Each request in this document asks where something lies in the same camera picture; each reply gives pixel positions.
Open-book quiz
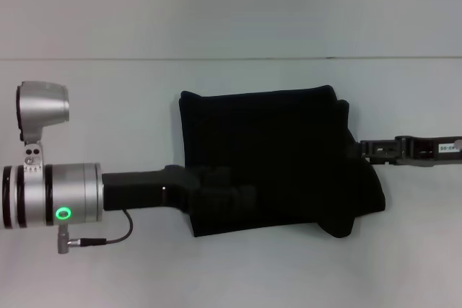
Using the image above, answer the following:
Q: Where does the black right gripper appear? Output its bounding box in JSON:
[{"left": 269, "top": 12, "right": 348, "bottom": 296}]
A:
[{"left": 352, "top": 135, "right": 462, "bottom": 169}]

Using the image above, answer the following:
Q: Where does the black t-shirt with FREE print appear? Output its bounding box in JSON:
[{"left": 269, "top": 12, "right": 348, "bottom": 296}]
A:
[{"left": 178, "top": 84, "right": 388, "bottom": 239}]

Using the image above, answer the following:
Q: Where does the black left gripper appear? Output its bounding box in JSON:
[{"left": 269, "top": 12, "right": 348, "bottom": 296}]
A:
[{"left": 101, "top": 164, "right": 258, "bottom": 217}]

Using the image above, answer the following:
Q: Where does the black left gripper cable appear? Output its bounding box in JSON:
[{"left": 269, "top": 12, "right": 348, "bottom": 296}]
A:
[{"left": 56, "top": 208, "right": 134, "bottom": 255}]

